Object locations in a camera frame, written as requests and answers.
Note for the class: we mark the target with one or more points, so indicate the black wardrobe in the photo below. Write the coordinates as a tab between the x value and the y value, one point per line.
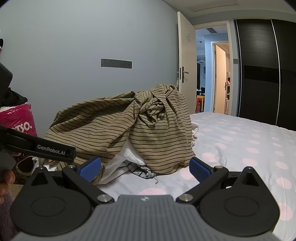
261	69

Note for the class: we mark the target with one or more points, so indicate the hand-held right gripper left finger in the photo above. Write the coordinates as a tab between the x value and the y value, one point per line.
90	168

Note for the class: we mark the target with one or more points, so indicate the person's left hand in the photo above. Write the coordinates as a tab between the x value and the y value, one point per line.
7	177

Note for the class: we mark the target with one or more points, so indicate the dark clothing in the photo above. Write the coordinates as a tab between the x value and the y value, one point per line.
13	98

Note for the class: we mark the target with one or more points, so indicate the red stool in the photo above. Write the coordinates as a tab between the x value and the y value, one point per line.
200	103

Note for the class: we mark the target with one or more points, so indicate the white textured cloth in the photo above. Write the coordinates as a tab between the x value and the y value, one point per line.
129	155

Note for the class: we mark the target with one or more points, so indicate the grey wall switch panel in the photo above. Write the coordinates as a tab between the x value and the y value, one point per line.
116	63

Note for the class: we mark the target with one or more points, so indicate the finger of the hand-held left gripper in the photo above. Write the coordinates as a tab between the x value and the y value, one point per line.
46	148

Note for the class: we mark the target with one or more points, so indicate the cream bedroom door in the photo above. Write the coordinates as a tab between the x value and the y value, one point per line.
186	46

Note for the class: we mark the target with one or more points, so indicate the pink plastic bag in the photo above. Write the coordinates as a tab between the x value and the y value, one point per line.
20	118

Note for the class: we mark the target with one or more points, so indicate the cream hallway door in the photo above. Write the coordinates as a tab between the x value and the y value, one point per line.
219	76

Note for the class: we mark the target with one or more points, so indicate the pink dotted bed sheet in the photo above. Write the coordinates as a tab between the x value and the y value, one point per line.
242	143

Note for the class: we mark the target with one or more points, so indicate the purple fuzzy garment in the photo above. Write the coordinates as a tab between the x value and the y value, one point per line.
7	217

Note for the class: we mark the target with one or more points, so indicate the brown striped garment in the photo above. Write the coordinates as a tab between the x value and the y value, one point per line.
92	125

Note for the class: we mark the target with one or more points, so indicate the blue plaid garment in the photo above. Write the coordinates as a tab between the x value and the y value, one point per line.
138	171

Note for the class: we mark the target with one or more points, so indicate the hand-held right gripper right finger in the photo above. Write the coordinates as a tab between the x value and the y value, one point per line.
198	170

